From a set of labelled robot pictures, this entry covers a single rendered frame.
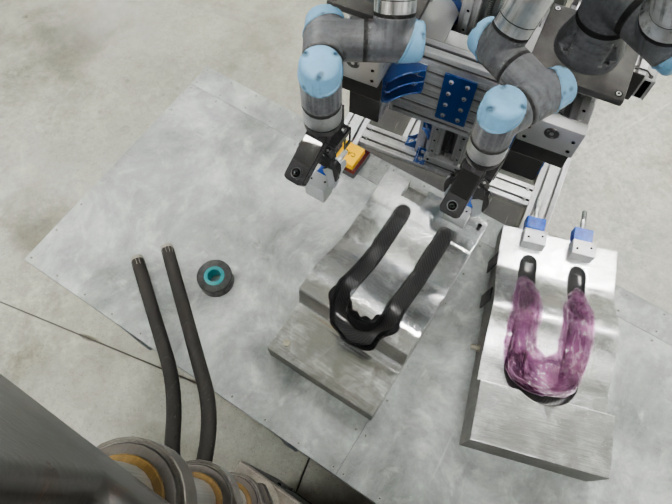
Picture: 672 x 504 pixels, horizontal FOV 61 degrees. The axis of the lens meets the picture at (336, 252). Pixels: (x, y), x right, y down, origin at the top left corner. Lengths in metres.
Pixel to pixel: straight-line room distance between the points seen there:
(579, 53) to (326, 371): 0.87
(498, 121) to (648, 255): 1.60
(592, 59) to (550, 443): 0.81
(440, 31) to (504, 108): 0.59
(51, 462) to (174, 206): 1.31
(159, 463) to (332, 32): 0.79
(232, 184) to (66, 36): 1.83
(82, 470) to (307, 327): 1.06
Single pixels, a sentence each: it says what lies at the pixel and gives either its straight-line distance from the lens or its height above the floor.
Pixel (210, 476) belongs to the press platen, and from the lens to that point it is 0.76.
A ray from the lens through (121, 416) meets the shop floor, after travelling 2.19.
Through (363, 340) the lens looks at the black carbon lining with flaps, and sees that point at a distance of 1.21.
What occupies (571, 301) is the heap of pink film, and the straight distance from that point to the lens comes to 1.30.
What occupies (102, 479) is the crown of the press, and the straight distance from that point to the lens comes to 0.21.
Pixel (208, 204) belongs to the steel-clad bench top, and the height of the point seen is 0.80.
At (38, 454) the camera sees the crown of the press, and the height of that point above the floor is 1.88.
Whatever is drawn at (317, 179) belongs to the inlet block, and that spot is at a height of 0.96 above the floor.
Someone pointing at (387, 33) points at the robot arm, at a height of 1.28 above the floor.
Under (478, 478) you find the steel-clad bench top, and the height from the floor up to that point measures 0.80.
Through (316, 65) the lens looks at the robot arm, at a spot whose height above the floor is 1.30.
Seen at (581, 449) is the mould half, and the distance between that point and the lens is 1.22.
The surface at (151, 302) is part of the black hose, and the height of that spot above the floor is 0.85.
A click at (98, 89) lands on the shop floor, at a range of 2.88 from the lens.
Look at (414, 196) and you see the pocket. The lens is 1.37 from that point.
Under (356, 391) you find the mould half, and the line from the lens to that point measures 1.20.
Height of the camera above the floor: 2.04
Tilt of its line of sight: 66 degrees down
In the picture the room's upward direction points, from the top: 1 degrees counter-clockwise
